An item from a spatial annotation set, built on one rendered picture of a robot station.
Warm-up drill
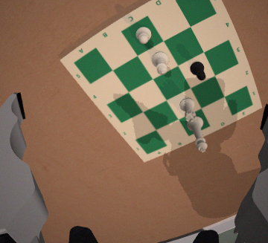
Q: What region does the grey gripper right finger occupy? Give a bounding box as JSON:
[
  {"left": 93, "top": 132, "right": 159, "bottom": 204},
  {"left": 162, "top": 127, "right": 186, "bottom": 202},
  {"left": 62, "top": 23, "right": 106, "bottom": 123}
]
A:
[{"left": 234, "top": 104, "right": 268, "bottom": 243}]

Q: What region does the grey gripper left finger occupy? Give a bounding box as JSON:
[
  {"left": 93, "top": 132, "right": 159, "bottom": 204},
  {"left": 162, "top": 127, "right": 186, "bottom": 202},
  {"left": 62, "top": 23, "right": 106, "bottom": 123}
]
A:
[{"left": 0, "top": 92, "right": 48, "bottom": 243}]

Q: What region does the grey chess piece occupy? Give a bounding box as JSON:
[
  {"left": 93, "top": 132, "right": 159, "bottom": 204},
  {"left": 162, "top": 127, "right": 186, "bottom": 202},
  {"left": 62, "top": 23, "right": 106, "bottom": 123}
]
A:
[{"left": 187, "top": 116, "right": 207, "bottom": 152}]

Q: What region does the green and cream chessboard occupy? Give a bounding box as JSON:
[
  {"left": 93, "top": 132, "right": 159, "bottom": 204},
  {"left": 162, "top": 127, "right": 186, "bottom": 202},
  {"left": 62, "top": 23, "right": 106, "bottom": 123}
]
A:
[{"left": 60, "top": 0, "right": 262, "bottom": 162}]

